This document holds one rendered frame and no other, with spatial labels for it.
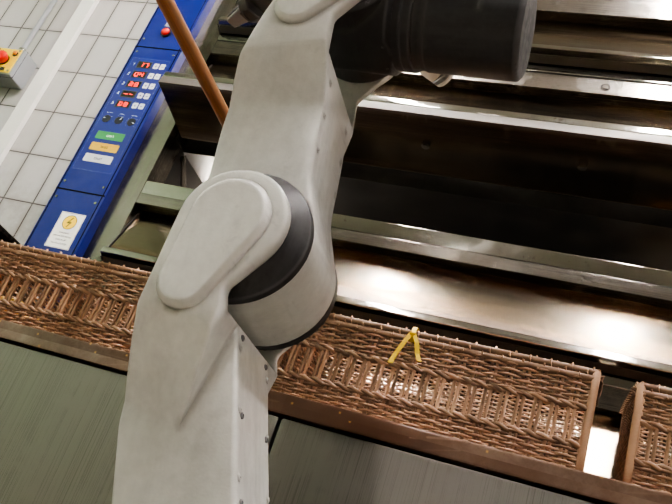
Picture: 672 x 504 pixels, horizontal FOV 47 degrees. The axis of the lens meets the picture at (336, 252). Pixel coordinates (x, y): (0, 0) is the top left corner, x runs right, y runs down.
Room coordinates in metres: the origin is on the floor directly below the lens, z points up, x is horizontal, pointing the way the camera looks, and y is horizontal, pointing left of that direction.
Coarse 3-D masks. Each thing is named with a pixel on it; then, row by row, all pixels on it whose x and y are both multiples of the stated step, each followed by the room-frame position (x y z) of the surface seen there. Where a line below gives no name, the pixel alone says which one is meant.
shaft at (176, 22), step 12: (156, 0) 1.12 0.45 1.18; (168, 0) 1.12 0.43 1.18; (168, 12) 1.14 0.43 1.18; (168, 24) 1.18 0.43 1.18; (180, 24) 1.17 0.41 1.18; (180, 36) 1.20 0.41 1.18; (192, 48) 1.23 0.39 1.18; (192, 60) 1.26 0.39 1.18; (204, 72) 1.29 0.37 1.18; (204, 84) 1.32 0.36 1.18; (216, 96) 1.36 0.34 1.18; (216, 108) 1.40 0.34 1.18
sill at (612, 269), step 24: (144, 192) 1.85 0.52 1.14; (168, 192) 1.83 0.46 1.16; (336, 216) 1.66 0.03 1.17; (408, 240) 1.60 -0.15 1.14; (432, 240) 1.57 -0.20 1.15; (456, 240) 1.56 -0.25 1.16; (480, 240) 1.54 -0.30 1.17; (552, 264) 1.48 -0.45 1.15; (576, 264) 1.46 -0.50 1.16; (600, 264) 1.44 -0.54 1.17; (624, 264) 1.43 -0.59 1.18
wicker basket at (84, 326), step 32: (0, 256) 1.34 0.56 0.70; (32, 256) 1.31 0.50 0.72; (64, 256) 1.29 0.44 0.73; (0, 288) 1.33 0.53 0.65; (32, 288) 1.30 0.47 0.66; (64, 288) 1.28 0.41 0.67; (96, 288) 1.26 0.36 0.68; (128, 288) 1.24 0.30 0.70; (32, 320) 1.29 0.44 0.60; (64, 320) 1.27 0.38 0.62; (96, 320) 1.78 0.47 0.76; (128, 320) 1.22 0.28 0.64; (128, 352) 1.21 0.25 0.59
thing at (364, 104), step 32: (192, 96) 1.72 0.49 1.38; (224, 96) 1.67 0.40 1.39; (192, 128) 1.84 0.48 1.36; (384, 128) 1.55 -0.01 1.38; (416, 128) 1.51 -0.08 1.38; (448, 128) 1.47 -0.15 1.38; (480, 128) 1.43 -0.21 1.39; (512, 128) 1.40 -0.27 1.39; (544, 128) 1.36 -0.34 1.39; (576, 128) 1.34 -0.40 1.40; (352, 160) 1.71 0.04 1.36; (384, 160) 1.66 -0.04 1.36; (416, 160) 1.61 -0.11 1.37; (448, 160) 1.57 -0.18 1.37; (480, 160) 1.53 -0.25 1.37; (512, 160) 1.49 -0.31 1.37; (544, 160) 1.45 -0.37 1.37; (576, 160) 1.41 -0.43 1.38; (608, 160) 1.37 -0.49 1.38; (640, 160) 1.34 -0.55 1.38; (576, 192) 1.50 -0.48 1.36; (608, 192) 1.46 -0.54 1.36; (640, 192) 1.43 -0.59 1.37
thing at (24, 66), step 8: (0, 48) 2.02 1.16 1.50; (8, 48) 2.01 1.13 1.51; (16, 56) 1.99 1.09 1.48; (24, 56) 2.00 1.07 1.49; (0, 64) 2.01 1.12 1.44; (8, 64) 2.00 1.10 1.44; (16, 64) 1.99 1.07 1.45; (24, 64) 2.01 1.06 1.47; (32, 64) 2.04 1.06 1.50; (0, 72) 2.00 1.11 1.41; (8, 72) 1.99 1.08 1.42; (16, 72) 2.01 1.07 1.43; (24, 72) 2.03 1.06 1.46; (32, 72) 2.05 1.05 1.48; (0, 80) 2.04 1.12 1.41; (8, 80) 2.03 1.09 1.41; (16, 80) 2.02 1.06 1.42; (24, 80) 2.04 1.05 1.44; (16, 88) 2.06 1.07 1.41
